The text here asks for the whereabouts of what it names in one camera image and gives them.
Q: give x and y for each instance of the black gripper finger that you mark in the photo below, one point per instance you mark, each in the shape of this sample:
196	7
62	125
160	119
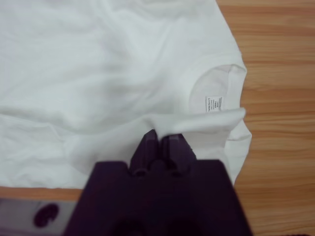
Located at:
146	152
177	152

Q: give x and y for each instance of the white t-shirt with black print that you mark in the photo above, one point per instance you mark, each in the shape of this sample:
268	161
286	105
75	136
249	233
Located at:
73	73

